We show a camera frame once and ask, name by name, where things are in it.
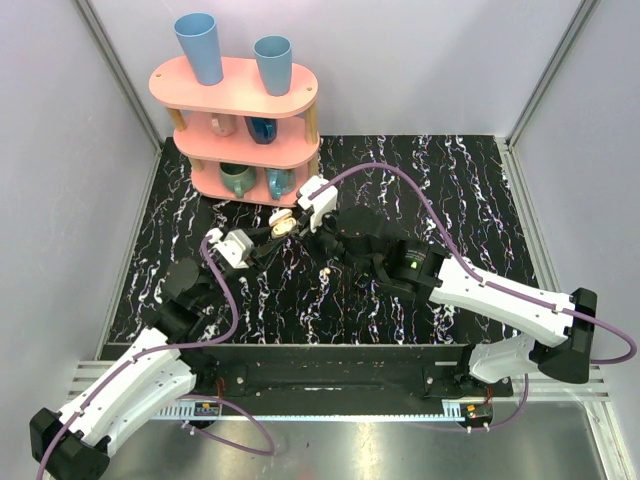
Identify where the blue cup right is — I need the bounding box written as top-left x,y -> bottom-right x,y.
253,35 -> 292,96

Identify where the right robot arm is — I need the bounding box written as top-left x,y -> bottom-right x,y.
299,205 -> 597,397

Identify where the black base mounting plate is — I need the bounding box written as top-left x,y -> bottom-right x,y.
195,345 -> 514,418

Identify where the pink three-tier shelf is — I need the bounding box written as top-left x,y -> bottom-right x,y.
149,56 -> 320,207

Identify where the pink mug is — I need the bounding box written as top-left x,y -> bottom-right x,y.
211,113 -> 237,137

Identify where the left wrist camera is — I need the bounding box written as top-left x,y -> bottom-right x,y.
214,229 -> 254,270

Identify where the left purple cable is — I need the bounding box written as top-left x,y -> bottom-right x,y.
37,228 -> 279,480

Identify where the tall blue cup left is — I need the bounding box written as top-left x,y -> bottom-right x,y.
174,12 -> 223,86

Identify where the white earbuds charging case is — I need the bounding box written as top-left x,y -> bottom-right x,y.
268,209 -> 297,239

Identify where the green ceramic mug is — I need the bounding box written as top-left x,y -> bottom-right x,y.
220,163 -> 257,199

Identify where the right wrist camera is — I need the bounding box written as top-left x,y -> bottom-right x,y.
296,175 -> 338,233

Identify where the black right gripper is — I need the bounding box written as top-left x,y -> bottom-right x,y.
290,202 -> 381,279

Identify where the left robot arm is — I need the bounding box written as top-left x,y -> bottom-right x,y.
29,228 -> 284,479

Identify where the blue butterfly mug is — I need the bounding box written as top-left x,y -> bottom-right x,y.
266,168 -> 296,200

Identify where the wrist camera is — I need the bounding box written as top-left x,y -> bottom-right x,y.
296,175 -> 338,233
214,229 -> 254,270

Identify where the dark blue mug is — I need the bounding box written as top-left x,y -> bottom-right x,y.
245,117 -> 277,145

